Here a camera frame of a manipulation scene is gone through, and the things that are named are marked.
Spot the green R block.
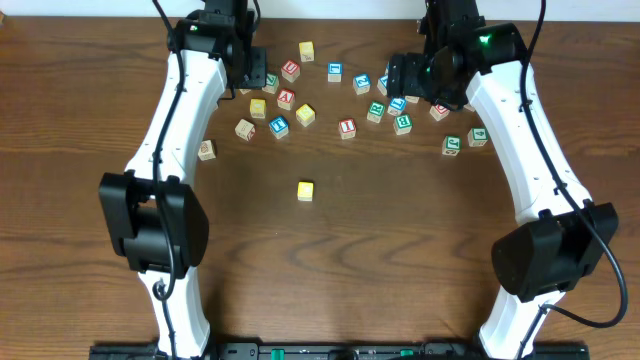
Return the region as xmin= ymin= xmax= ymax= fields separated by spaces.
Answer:
xmin=367 ymin=101 xmax=386 ymax=123

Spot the blue L block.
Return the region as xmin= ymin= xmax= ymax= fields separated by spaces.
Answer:
xmin=387 ymin=98 xmax=407 ymax=116

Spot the blue T block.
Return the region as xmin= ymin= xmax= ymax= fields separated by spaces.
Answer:
xmin=269 ymin=116 xmax=289 ymax=139

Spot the yellow S block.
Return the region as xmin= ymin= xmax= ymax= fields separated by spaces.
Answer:
xmin=296 ymin=104 xmax=316 ymax=127

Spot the green B block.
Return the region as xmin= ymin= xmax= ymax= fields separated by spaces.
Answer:
xmin=393 ymin=114 xmax=413 ymax=135

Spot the red U block left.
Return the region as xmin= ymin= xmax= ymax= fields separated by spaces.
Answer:
xmin=281 ymin=60 xmax=301 ymax=83

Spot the green J block right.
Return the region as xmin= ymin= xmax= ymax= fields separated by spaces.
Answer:
xmin=442 ymin=136 xmax=461 ymax=156

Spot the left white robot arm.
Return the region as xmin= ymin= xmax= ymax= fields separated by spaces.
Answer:
xmin=89 ymin=0 xmax=267 ymax=359

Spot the red I block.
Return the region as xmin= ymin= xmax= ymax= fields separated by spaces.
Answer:
xmin=338 ymin=118 xmax=357 ymax=140

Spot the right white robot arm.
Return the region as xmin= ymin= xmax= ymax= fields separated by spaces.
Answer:
xmin=387 ymin=1 xmax=619 ymax=359

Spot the red U block right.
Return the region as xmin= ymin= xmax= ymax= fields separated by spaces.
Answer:
xmin=430 ymin=105 xmax=450 ymax=121

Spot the blue 2 block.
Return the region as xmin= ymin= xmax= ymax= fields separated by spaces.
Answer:
xmin=353 ymin=74 xmax=371 ymax=95

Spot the blue 5 block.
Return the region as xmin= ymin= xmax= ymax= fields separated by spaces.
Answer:
xmin=405 ymin=96 xmax=420 ymax=104

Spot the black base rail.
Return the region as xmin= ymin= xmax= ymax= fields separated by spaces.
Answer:
xmin=89 ymin=341 xmax=590 ymax=360

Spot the plain wood red-side block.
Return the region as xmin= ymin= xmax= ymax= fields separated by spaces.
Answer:
xmin=235 ymin=119 xmax=256 ymax=142

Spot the yellow O block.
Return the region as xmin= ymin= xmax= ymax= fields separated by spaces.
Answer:
xmin=250 ymin=98 xmax=267 ymax=119

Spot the wood picture block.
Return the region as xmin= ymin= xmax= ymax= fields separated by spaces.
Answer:
xmin=198 ymin=140 xmax=217 ymax=161

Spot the blue 1 block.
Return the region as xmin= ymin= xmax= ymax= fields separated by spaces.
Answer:
xmin=327 ymin=62 xmax=343 ymax=83

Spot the green 4 block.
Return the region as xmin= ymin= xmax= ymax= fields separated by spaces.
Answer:
xmin=467 ymin=128 xmax=489 ymax=147

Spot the blue P block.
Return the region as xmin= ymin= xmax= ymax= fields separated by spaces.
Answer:
xmin=377 ymin=75 xmax=388 ymax=96

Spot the yellow C block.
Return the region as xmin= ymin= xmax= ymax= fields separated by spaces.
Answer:
xmin=297 ymin=181 xmax=314 ymax=201

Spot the yellow block top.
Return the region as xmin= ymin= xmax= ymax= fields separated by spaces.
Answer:
xmin=299 ymin=41 xmax=315 ymax=62

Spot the red u block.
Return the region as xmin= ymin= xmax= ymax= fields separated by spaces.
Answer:
xmin=430 ymin=105 xmax=450 ymax=121
xmin=281 ymin=60 xmax=301 ymax=83

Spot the red A block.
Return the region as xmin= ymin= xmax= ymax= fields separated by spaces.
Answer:
xmin=277 ymin=89 xmax=295 ymax=111

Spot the green Z block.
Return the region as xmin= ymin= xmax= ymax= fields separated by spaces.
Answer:
xmin=262 ymin=73 xmax=279 ymax=94

